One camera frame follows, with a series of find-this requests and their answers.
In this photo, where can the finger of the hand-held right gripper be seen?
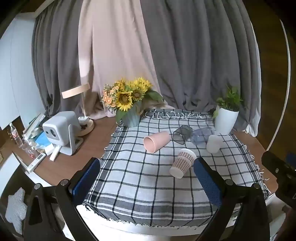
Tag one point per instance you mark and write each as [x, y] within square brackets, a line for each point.
[279, 171]

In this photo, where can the white cup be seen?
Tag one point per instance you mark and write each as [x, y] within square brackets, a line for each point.
[214, 143]

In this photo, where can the pink cup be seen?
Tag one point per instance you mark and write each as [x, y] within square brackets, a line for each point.
[157, 141]

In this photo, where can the checked paper cup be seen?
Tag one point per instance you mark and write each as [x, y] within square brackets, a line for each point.
[181, 163]

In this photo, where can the white cabinet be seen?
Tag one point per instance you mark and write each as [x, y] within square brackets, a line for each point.
[16, 69]

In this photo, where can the ribbed teal vase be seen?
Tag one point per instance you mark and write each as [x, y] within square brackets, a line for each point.
[131, 119]

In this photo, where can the clear water bottle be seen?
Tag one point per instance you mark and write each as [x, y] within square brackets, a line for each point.
[15, 135]

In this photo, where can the grey curtain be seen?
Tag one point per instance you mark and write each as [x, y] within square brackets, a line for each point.
[196, 58]
[57, 58]

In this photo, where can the white plant pot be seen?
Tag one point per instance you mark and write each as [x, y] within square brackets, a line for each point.
[225, 120]

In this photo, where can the wooden desk lamp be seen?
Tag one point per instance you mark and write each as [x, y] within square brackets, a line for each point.
[76, 90]

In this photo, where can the sunflower bouquet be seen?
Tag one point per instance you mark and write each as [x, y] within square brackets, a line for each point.
[124, 99]

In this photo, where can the pale pink curtain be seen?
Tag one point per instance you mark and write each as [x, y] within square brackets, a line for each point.
[115, 46]

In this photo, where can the striped star pillow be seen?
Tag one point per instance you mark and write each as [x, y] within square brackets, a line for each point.
[15, 208]

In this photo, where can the blue packet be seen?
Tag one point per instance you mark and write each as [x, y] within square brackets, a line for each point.
[42, 139]

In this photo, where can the clear bluish cup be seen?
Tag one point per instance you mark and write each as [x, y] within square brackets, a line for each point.
[201, 136]

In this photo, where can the white slim remote control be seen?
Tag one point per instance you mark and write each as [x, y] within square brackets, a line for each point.
[55, 153]

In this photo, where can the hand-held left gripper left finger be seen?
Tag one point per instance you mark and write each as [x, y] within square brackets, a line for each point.
[85, 182]

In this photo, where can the green potted plant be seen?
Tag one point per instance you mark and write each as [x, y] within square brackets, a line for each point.
[231, 99]

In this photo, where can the checked tablecloth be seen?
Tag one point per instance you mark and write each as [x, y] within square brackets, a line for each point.
[138, 176]

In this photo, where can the white projector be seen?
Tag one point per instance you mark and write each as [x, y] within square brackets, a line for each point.
[60, 125]

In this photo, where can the dark transparent cup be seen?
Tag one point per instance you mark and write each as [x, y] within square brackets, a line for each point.
[182, 134]

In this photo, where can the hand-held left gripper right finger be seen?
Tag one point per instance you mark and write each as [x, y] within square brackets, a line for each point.
[208, 183]

